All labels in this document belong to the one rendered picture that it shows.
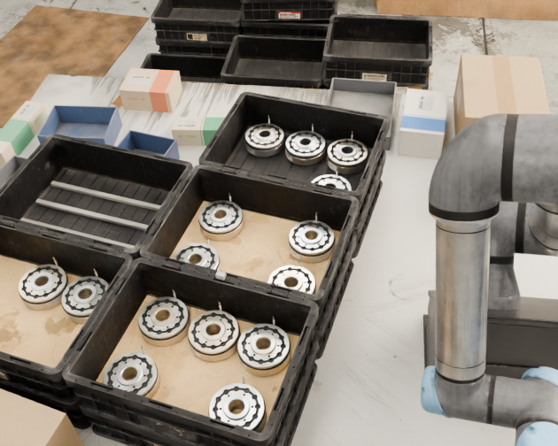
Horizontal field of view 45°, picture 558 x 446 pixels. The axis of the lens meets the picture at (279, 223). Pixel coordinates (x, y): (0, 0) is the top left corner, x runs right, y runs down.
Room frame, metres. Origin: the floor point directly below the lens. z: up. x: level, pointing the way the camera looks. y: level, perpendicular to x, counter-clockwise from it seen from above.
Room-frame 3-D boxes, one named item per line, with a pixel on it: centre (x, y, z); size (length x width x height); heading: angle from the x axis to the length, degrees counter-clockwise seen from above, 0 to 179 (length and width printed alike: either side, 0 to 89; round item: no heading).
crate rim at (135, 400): (0.70, 0.17, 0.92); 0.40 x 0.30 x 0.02; 68
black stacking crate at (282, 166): (1.26, -0.05, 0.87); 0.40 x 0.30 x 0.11; 68
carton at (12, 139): (1.60, 0.77, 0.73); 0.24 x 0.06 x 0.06; 162
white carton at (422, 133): (1.52, -0.43, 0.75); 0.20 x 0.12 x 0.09; 164
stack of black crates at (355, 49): (2.24, -0.42, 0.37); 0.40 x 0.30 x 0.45; 79
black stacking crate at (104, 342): (0.70, 0.17, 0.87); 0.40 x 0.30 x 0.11; 68
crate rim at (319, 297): (0.98, 0.06, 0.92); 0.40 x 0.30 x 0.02; 68
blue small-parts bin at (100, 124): (1.59, 0.57, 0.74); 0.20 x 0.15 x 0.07; 82
